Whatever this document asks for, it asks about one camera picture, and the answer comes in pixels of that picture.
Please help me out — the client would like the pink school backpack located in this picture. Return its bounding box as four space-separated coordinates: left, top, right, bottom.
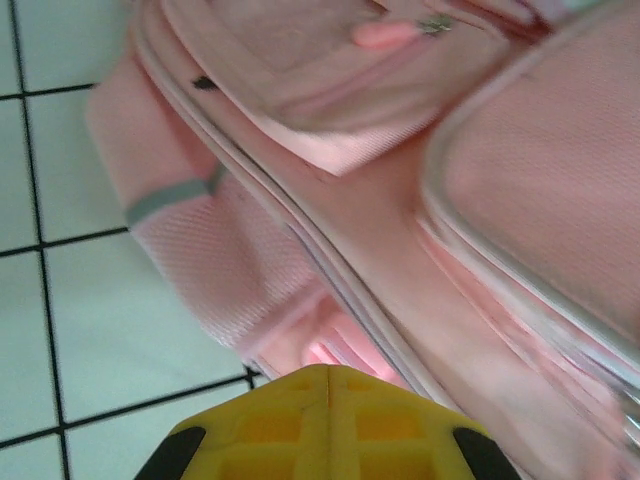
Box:
83 0 640 480

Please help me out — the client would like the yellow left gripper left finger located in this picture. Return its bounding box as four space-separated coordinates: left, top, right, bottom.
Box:
142 364 330 480

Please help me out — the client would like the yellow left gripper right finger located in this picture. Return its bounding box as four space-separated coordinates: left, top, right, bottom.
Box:
328 364 521 480

